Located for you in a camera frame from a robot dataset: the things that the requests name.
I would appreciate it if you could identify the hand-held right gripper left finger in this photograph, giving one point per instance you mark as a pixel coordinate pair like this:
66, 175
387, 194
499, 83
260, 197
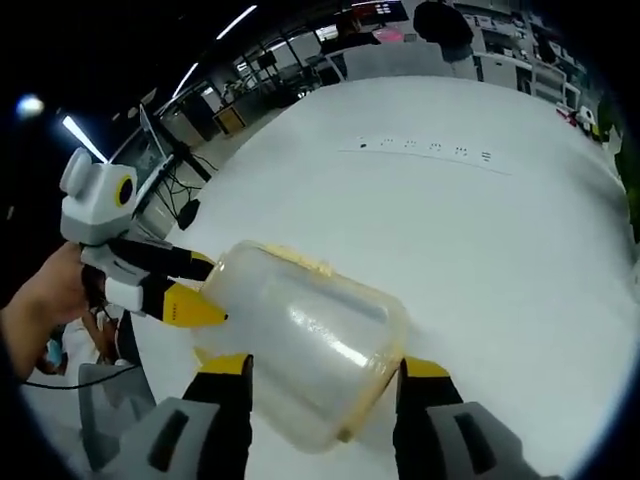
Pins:
210, 430

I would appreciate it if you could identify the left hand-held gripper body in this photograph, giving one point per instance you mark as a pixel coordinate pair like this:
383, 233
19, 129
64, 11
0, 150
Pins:
97, 200

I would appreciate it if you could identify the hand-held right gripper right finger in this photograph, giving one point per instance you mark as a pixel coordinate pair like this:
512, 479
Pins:
425, 430

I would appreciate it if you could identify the clear plastic food container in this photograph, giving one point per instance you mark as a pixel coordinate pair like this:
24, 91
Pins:
310, 340

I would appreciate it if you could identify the person's left hand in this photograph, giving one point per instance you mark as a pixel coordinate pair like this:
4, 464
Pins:
45, 300

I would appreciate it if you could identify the black power adapter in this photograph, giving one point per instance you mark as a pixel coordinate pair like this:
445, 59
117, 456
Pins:
189, 215

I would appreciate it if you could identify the open silver laptop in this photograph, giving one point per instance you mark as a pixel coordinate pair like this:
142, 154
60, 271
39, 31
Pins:
145, 160

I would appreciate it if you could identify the grey mesh office chair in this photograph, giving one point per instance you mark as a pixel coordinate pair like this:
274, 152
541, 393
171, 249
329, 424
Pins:
115, 400

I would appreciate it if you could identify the yellow-edged cabinet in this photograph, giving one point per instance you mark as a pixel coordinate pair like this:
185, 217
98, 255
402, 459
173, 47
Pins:
230, 120

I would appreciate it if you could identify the table socket strip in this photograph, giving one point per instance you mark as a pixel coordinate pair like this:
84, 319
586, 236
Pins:
435, 147

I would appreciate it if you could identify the green plant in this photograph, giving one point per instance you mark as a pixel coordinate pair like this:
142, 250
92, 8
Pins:
625, 150

